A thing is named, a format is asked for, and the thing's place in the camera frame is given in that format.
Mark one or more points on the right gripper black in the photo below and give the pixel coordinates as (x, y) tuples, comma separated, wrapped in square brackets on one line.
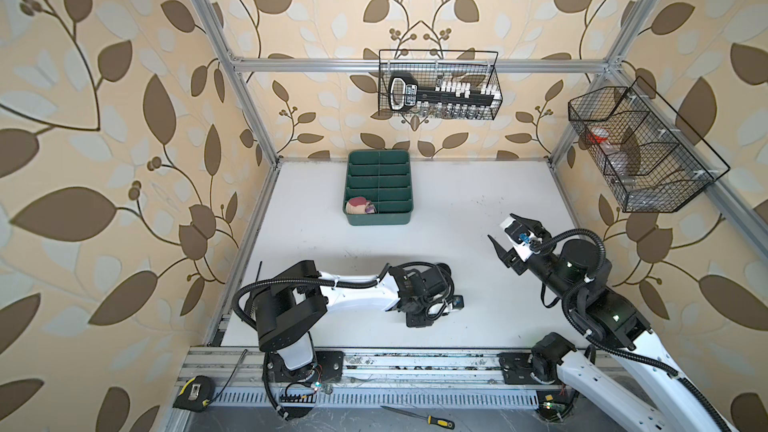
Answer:
[(515, 262)]

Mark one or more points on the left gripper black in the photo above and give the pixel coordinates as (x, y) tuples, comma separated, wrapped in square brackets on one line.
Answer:
[(429, 309)]

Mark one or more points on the beige sock maroon purple stripes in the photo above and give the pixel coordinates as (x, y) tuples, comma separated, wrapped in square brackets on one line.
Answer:
[(359, 206)]

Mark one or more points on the green plastic divided tray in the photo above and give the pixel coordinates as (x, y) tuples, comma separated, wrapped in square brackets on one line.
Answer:
[(383, 177)]

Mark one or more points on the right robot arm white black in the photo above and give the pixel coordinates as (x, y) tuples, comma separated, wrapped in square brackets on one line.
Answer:
[(626, 371)]

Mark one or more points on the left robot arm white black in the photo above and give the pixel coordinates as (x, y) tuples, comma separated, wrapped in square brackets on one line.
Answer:
[(282, 310)]

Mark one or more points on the red lidded container in basket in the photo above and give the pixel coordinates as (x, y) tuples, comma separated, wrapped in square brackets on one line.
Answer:
[(597, 136)]

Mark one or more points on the black yellow tape measure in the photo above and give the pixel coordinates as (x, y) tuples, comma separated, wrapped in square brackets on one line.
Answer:
[(196, 395)]

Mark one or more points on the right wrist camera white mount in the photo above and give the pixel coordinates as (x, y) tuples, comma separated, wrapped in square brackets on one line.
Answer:
[(521, 236)]

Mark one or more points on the aluminium front rail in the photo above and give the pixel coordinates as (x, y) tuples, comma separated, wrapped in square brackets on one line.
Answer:
[(419, 380)]

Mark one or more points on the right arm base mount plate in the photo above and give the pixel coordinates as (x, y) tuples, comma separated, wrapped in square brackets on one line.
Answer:
[(517, 369)]

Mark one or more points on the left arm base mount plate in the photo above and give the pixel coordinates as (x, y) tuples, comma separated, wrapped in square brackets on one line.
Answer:
[(326, 367)]

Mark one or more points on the yellow black handled screwdriver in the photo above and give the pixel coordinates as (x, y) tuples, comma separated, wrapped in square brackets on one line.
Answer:
[(429, 419)]

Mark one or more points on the black wire basket right wall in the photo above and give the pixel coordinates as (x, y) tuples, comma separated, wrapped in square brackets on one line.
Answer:
[(657, 159)]

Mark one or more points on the black wire basket wall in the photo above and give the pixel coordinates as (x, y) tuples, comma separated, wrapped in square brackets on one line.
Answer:
[(456, 65), (657, 159)]

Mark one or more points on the black socket set rail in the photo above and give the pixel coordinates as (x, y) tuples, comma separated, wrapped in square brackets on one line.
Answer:
[(403, 92)]

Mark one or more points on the black wire basket back wall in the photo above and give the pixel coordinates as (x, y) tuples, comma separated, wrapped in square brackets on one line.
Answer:
[(456, 65)]

